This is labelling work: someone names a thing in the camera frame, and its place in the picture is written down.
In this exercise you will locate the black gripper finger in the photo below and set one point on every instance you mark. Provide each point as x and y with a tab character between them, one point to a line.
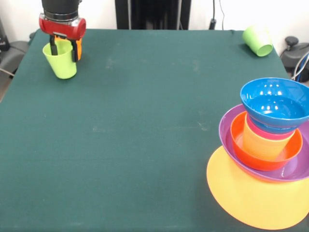
53	46
74	52

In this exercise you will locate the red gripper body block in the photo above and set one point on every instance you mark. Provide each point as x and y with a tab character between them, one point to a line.
62	29

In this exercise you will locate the light green cup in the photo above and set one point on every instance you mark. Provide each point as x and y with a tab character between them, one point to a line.
64	67

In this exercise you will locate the purple bowl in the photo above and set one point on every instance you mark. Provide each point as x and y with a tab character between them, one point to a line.
225	135

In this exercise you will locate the small orange-red bowl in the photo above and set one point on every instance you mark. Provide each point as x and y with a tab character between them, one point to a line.
241	154

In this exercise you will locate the blue bowl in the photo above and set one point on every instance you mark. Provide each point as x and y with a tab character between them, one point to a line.
265	118

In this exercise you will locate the red cup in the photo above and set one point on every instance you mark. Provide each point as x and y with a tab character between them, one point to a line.
265	134

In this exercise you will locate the yellow cup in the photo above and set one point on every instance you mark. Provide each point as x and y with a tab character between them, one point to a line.
260	147

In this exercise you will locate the large orange bowl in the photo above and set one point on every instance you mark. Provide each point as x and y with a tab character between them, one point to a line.
241	198

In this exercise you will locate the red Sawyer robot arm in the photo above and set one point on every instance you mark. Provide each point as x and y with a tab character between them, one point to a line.
60	8

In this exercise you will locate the orange cup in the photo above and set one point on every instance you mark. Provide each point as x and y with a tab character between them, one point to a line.
79	54
79	43

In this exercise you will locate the black office chair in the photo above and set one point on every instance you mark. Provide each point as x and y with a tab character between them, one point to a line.
294	55
14	50

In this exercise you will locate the dark green tablecloth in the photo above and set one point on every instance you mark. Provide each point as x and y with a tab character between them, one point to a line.
120	169

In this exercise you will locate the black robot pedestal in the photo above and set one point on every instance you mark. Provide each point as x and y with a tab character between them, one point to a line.
154	14

